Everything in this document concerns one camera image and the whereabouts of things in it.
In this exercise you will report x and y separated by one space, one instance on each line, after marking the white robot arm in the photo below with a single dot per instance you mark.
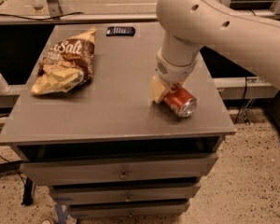
250 41

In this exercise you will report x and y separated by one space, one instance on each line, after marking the middle grey drawer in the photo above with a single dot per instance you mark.
125 194

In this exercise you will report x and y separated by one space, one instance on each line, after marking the brown salt chip bag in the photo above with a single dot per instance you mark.
68 64

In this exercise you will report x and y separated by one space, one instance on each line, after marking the grey drawer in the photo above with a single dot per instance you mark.
59 173
125 194
129 209

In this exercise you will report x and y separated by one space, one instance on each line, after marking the black rectangular tag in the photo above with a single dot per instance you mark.
120 31

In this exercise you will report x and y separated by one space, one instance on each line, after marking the red coke can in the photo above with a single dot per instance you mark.
181 102

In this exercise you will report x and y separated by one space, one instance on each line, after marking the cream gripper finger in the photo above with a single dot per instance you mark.
175 86
159 89

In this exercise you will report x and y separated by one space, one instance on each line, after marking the grey drawer cabinet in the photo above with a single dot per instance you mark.
114 117

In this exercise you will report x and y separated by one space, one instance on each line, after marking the bottom grey drawer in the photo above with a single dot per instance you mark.
129 209

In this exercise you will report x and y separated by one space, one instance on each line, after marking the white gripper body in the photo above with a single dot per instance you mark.
172 71

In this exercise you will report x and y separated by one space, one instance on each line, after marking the grey metal rail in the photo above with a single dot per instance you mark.
79 17

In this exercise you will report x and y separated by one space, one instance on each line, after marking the top grey drawer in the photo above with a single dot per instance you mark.
59 173

